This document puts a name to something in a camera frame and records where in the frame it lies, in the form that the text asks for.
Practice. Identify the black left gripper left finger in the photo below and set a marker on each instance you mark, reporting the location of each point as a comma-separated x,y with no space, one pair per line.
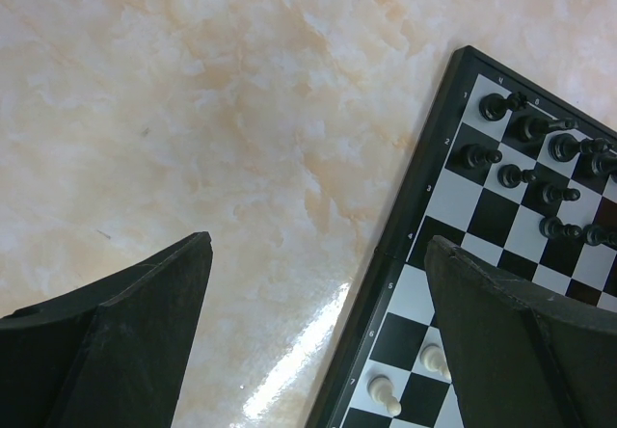
112,353

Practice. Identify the black tall chess piece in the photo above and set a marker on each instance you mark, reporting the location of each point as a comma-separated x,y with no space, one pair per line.
532,128

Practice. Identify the black back row piece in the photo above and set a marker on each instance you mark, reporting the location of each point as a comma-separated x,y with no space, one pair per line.
565,147

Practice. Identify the black corner chess piece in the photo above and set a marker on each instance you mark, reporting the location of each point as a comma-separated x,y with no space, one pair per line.
493,107

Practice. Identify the white pawn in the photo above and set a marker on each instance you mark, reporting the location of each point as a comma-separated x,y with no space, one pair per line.
381,391
433,358

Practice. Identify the black and grey chessboard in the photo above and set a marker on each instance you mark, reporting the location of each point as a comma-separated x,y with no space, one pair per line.
568,247

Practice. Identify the black pawn near corner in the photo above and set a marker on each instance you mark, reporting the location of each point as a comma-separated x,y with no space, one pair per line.
476,156

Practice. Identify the white pawn far left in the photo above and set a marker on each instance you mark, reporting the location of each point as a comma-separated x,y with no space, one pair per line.
381,391

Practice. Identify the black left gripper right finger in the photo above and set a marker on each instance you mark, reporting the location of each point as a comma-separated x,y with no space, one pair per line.
519,354

